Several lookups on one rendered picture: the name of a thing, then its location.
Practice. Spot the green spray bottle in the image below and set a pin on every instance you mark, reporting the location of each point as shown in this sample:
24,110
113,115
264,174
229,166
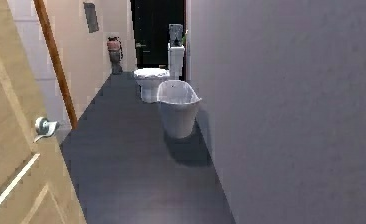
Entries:
184,38

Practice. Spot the white toilet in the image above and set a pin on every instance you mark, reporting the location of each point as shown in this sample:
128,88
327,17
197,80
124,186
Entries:
157,78

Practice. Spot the brown wooden door frame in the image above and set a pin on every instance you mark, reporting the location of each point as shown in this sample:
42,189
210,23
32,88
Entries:
56,63

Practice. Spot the black room door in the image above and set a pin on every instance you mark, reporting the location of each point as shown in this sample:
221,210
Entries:
154,30

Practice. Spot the grey wall plate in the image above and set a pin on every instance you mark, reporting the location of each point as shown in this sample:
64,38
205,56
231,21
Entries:
91,17

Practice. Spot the grey box on cistern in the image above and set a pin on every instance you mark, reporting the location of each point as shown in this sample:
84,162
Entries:
175,34

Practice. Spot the light wooden room door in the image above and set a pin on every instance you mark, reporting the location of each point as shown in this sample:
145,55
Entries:
14,140

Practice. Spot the white waste bin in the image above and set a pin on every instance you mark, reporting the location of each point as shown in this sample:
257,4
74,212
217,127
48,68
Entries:
178,110

